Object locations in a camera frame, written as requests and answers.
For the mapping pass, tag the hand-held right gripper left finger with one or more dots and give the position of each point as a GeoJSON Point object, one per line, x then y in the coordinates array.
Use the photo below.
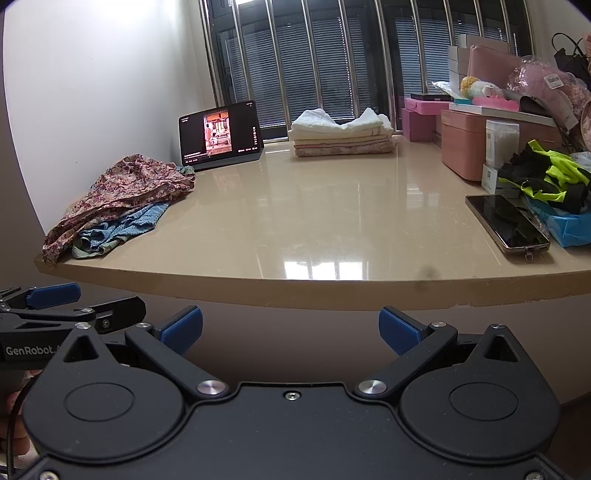
{"type": "Point", "coordinates": [182, 328]}

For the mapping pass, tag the black tablet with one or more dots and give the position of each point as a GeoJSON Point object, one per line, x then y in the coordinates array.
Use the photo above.
{"type": "Point", "coordinates": [194, 138]}

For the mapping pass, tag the flat black box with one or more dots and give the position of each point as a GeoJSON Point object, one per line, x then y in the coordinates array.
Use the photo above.
{"type": "Point", "coordinates": [431, 96]}

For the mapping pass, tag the yellow plush toy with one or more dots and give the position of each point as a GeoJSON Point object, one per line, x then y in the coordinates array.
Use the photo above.
{"type": "Point", "coordinates": [471, 84]}

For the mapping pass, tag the pink storage case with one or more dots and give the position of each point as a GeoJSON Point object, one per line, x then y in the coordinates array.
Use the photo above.
{"type": "Point", "coordinates": [461, 147]}

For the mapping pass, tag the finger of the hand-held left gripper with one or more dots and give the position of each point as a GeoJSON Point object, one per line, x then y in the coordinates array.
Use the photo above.
{"type": "Point", "coordinates": [51, 295]}
{"type": "Point", "coordinates": [117, 311]}

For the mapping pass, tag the pink pouch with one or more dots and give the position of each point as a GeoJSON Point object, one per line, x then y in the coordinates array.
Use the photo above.
{"type": "Point", "coordinates": [491, 62]}

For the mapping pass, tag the white plastic wrapper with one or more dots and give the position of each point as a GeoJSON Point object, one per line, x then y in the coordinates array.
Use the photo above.
{"type": "Point", "coordinates": [445, 87]}

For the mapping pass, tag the green garment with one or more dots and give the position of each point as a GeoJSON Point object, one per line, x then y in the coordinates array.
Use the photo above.
{"type": "Point", "coordinates": [85, 251]}

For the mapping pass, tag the person's left hand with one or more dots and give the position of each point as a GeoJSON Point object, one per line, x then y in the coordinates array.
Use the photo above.
{"type": "Point", "coordinates": [22, 441]}

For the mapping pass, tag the black bag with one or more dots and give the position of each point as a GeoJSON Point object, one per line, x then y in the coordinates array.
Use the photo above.
{"type": "Point", "coordinates": [570, 57]}

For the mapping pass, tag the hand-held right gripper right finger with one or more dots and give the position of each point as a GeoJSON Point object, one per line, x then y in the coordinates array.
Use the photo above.
{"type": "Point", "coordinates": [397, 330]}

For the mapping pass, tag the smartphone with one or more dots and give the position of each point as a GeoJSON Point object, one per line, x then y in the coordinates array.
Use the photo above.
{"type": "Point", "coordinates": [508, 221]}

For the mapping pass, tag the pink wrapped package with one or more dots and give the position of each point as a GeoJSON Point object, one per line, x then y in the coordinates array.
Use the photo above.
{"type": "Point", "coordinates": [535, 78]}

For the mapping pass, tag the barred window with blinds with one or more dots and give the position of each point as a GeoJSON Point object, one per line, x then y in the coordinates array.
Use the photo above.
{"type": "Point", "coordinates": [295, 69]}

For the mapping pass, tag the pink tissue case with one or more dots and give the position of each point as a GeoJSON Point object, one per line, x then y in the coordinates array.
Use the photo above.
{"type": "Point", "coordinates": [494, 104]}

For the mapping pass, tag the neon yellow black garment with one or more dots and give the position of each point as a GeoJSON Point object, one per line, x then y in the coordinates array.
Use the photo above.
{"type": "Point", "coordinates": [558, 173]}

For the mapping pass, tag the small white box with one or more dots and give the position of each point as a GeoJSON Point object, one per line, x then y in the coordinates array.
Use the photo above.
{"type": "Point", "coordinates": [489, 177]}

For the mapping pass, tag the stack of folded linens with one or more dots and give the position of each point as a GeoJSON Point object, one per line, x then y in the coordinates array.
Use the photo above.
{"type": "Point", "coordinates": [341, 138]}

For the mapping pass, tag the floral print garment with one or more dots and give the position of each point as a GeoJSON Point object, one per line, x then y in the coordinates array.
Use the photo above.
{"type": "Point", "coordinates": [124, 184]}

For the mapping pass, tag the stack of white boxes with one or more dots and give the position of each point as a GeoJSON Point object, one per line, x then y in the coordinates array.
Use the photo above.
{"type": "Point", "coordinates": [457, 60]}

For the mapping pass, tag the white tray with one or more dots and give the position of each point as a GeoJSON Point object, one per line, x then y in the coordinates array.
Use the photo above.
{"type": "Point", "coordinates": [508, 115]}

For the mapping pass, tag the blue knit garment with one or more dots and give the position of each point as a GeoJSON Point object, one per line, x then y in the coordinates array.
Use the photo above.
{"type": "Point", "coordinates": [134, 221]}

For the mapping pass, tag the blue plastic bag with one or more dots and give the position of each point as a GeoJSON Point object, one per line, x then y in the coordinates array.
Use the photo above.
{"type": "Point", "coordinates": [568, 228]}

